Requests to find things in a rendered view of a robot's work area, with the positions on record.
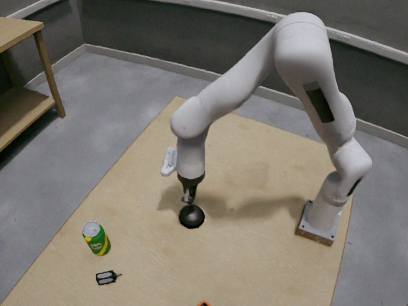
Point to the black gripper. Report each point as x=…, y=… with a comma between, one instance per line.
x=188, y=186

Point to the black bell dome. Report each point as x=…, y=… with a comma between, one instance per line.
x=191, y=217

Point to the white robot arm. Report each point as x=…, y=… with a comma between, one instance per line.
x=303, y=59

